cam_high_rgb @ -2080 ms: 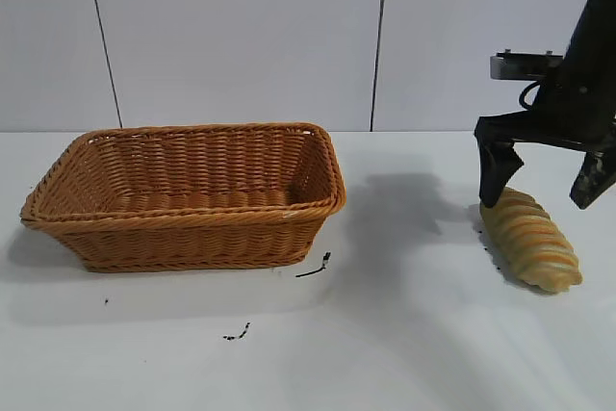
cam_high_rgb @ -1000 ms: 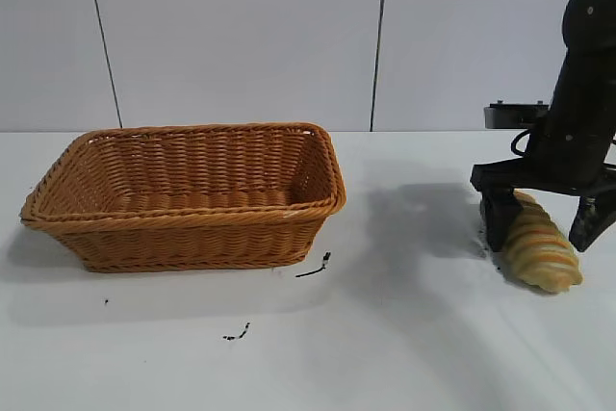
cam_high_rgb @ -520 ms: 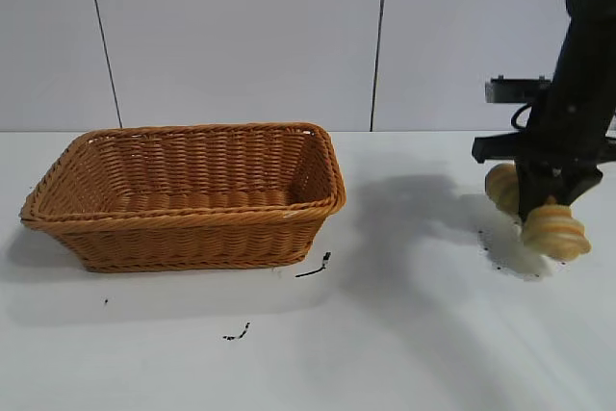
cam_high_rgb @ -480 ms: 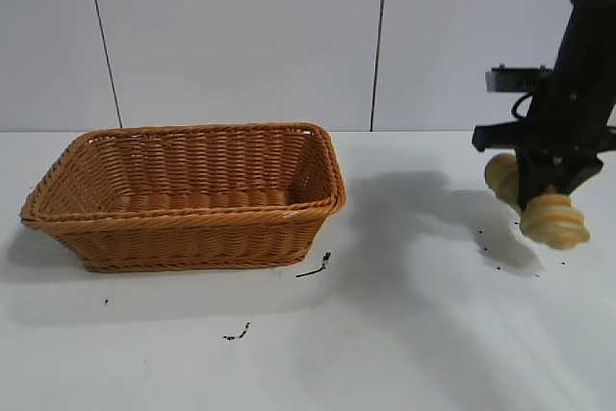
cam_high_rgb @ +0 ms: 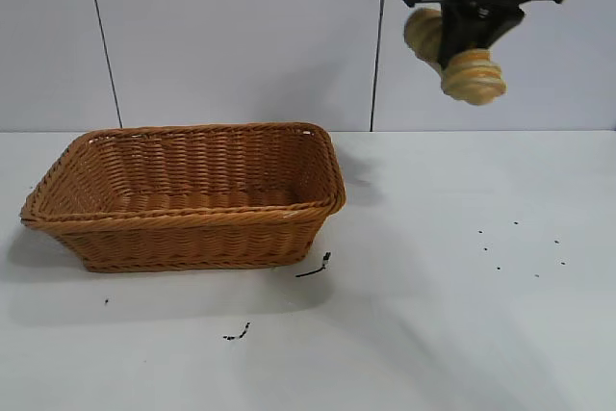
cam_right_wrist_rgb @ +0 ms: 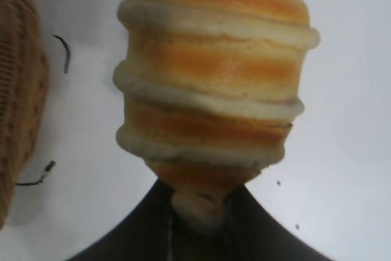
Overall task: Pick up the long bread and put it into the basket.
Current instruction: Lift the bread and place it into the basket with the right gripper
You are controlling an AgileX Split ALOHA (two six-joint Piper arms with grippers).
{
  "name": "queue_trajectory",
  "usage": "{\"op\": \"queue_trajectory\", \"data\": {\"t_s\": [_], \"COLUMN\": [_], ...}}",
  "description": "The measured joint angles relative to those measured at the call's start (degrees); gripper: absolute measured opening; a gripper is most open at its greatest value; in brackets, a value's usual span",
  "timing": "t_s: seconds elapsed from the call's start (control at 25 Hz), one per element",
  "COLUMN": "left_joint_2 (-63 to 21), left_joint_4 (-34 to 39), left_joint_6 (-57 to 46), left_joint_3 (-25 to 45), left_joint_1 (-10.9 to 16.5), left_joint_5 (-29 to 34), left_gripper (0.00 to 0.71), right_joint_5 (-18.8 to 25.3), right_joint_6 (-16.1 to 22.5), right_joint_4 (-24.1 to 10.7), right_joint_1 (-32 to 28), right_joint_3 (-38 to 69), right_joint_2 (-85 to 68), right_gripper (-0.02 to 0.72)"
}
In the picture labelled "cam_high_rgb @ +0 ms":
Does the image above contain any long twisted bread loaf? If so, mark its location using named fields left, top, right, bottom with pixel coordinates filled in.
left=402, top=6, right=508, bottom=109

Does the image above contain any brown woven wicker basket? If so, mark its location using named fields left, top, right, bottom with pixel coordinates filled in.
left=19, top=122, right=348, bottom=273

